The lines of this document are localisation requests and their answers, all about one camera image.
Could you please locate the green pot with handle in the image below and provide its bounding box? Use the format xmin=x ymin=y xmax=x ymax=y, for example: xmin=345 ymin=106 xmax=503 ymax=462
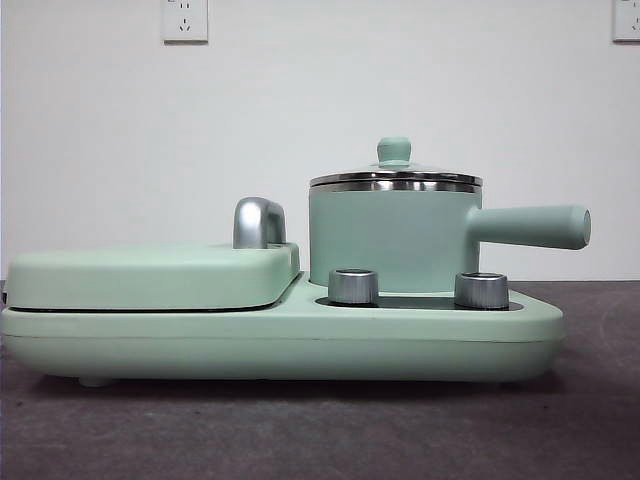
xmin=307 ymin=178 xmax=593 ymax=294

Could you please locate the silver cover handle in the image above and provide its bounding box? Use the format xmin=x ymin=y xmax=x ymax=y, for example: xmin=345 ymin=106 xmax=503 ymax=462
xmin=232 ymin=197 xmax=288 ymax=250

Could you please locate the green breakfast machine base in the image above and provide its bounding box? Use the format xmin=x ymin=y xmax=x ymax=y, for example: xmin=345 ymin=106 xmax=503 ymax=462
xmin=0 ymin=272 xmax=567 ymax=389

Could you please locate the green hinged griddle cover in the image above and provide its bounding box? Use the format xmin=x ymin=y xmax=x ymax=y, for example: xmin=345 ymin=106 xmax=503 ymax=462
xmin=4 ymin=241 xmax=302 ymax=314

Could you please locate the glass pot lid green knob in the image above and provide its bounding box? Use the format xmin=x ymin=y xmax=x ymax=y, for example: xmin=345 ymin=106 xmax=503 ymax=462
xmin=308 ymin=136 xmax=483 ymax=191

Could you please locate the silver control knob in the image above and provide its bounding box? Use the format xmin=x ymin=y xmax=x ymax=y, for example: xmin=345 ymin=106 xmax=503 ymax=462
xmin=453 ymin=271 xmax=511 ymax=309
xmin=327 ymin=268 xmax=380 ymax=306

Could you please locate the white wall socket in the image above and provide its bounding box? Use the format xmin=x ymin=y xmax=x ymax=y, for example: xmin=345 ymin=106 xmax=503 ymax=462
xmin=612 ymin=0 xmax=640 ymax=43
xmin=160 ymin=0 xmax=209 ymax=44

